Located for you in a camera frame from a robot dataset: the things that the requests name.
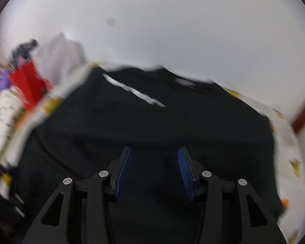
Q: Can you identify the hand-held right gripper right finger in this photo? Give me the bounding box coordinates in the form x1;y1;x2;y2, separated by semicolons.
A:
177;147;288;244

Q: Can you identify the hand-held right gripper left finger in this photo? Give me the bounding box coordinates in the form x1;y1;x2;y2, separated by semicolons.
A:
22;146;133;244

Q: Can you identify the black t-shirt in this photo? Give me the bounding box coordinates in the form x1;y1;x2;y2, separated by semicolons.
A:
9;66;285;244

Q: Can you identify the fruit print lace tablecloth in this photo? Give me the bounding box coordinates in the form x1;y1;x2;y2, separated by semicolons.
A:
0;61;305;244

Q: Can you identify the white patterned cloth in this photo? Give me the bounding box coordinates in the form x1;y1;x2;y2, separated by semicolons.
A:
0;89;23;168

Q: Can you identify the red box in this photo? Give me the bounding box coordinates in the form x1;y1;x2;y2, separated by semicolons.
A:
9;62;52;111

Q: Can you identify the white plastic bag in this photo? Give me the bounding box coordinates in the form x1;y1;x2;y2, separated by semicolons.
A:
37;32;88;84

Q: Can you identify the purple bag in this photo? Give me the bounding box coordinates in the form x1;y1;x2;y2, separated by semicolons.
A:
0;69;13;92

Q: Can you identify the dark patterned cloth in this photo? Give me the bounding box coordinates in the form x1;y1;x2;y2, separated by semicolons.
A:
8;39;38;66

